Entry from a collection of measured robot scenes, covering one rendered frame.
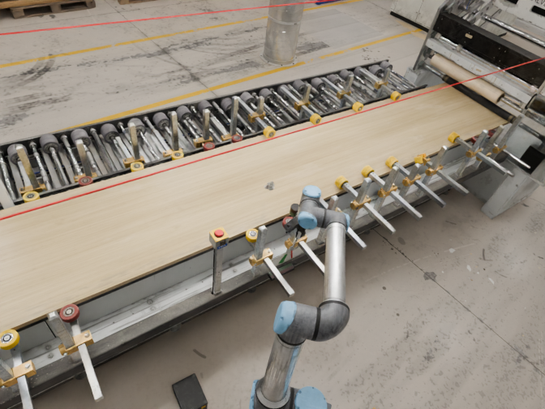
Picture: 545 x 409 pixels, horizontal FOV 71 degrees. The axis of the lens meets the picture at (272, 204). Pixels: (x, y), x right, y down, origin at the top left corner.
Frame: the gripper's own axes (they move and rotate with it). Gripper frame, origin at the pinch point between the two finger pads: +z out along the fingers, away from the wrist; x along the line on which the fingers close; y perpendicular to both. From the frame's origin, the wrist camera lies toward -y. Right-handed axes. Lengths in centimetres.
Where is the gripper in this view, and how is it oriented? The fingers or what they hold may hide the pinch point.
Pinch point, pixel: (296, 237)
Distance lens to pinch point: 210.4
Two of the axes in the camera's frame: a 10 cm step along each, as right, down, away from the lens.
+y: 8.3, -3.3, 4.5
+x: -5.4, -6.6, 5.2
